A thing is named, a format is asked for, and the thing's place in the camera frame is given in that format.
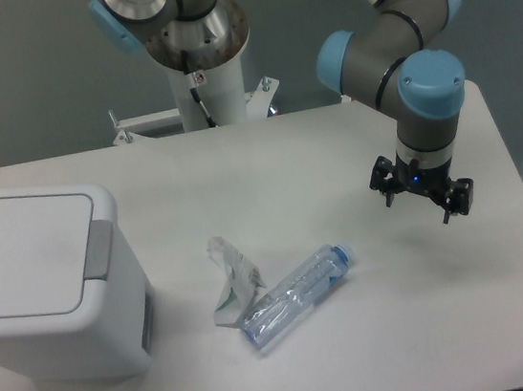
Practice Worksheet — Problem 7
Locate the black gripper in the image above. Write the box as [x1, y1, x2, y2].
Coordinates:
[369, 156, 474, 225]

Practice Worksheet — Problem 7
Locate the grey lid push button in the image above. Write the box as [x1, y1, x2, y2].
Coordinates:
[83, 220, 114, 281]

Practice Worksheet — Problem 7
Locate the white trash can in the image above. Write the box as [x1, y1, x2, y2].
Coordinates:
[0, 185, 154, 380]

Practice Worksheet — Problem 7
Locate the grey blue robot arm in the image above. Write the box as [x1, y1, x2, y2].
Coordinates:
[88, 0, 474, 217]

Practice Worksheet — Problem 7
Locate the clear plastic water bottle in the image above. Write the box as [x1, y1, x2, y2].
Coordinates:
[240, 244, 354, 350]

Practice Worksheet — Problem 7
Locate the crumpled white paper carton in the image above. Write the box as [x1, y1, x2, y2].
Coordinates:
[207, 236, 266, 329]

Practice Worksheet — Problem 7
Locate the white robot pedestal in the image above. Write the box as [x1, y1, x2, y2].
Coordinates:
[95, 0, 286, 146]

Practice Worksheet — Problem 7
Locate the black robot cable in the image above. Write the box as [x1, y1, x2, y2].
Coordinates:
[179, 46, 220, 132]

